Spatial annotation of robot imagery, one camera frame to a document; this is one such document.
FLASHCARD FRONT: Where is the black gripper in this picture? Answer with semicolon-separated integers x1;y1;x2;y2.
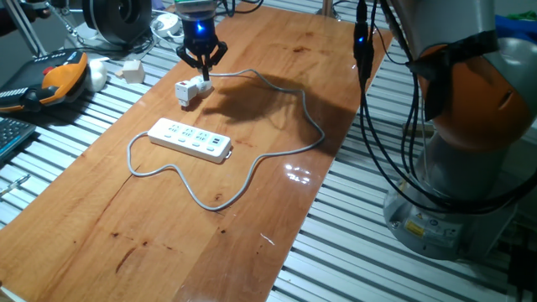
175;6;229;83

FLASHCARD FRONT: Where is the white round adapter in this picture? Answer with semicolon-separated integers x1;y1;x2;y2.
149;12;182;41

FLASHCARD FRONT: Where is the small white block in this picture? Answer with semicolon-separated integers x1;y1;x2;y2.
121;59;146;85

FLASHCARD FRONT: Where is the white power strip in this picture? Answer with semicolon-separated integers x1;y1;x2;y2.
146;117;233;164

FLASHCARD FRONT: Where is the black round spool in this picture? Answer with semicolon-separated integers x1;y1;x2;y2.
81;0;153;46

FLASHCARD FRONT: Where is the white rounded object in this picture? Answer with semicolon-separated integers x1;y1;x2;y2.
86;58;109;93

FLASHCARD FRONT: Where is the orange and black teach pendant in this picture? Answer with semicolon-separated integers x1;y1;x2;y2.
0;49;90;113

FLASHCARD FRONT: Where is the thin metal rod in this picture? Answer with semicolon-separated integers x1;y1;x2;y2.
44;0;81;41

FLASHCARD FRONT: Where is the grey metal stand bar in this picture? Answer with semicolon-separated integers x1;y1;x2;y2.
3;0;48;58

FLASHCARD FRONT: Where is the brown wooden board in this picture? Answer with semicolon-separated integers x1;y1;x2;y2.
0;3;395;302

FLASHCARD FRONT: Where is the black keyboard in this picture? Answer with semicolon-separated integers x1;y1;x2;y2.
0;116;38;163

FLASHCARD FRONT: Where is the blue plastic bag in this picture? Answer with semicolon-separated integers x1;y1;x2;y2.
494;14;537;43

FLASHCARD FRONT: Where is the grey power strip cable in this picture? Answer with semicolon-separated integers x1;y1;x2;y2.
126;69;326;212

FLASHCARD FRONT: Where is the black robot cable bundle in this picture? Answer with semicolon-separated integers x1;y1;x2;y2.
352;0;537;215

